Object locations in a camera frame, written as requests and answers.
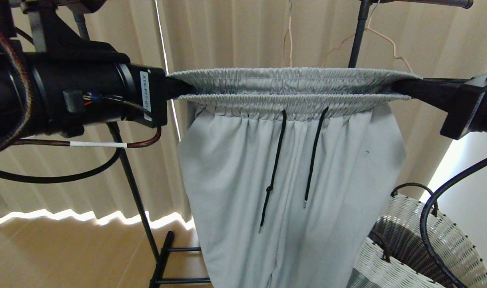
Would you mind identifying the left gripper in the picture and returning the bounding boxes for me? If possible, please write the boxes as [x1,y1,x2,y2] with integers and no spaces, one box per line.
[26,52,169,138]

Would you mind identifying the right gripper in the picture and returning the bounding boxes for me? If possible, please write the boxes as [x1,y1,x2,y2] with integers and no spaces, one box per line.
[440,67,487,140]

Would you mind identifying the pale grey shorts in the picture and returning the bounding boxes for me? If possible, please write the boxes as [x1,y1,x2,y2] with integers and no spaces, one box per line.
[166,67,422,288]

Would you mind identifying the black clothes rack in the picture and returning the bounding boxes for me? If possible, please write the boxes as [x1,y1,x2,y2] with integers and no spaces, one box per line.
[0,0,474,288]

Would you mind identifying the pink clothes hanger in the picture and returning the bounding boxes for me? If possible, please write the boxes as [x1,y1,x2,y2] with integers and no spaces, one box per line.
[283,0,294,68]
[321,0,414,74]

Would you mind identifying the white laundry basket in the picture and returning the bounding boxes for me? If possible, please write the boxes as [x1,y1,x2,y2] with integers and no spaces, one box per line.
[345,183,487,288]

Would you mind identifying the beige curtain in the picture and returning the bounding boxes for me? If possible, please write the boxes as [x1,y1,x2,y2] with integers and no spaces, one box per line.
[0,0,487,231]

